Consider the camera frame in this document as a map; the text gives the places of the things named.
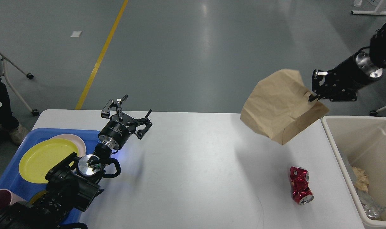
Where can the white rolling chair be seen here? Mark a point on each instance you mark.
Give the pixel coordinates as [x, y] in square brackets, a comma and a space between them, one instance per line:
[377, 111]

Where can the yellow plastic plate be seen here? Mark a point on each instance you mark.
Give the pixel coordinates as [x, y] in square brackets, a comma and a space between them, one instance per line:
[39, 159]

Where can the pink plate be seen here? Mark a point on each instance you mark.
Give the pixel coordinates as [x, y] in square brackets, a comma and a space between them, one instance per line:
[76, 140]

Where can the beige plastic bin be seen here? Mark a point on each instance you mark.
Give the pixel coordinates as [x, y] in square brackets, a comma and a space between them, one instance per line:
[361, 141]

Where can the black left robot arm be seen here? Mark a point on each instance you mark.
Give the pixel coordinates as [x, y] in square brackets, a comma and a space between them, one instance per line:
[73, 182]

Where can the white paper scrap on floor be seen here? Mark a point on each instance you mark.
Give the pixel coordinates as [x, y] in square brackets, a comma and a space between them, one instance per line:
[76, 34]

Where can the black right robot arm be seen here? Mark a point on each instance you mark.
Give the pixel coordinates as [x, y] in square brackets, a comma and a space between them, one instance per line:
[376, 49]

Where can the brown paper bag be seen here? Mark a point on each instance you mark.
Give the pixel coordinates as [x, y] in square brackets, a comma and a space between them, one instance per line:
[279, 107]

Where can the white table frame background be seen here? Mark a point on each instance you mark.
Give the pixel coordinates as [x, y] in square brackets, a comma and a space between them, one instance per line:
[369, 7]

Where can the aluminium foil tray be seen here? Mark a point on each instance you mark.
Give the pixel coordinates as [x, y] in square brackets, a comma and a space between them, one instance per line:
[372, 208]

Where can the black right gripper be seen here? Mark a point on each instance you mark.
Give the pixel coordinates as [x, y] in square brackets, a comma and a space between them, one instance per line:
[343, 82]

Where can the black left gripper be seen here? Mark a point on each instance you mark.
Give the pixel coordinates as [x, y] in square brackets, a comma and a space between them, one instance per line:
[115, 134]

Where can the pink mug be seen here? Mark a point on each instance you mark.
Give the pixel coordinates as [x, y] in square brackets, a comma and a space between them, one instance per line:
[7, 198]

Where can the brown paper napkin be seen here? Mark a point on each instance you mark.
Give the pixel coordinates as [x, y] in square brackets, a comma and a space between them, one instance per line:
[362, 180]

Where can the blue plastic tray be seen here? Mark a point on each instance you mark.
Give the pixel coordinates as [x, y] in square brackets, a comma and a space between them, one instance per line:
[11, 178]

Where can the crushed red soda can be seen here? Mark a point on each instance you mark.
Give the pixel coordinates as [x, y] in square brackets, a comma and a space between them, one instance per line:
[299, 178]

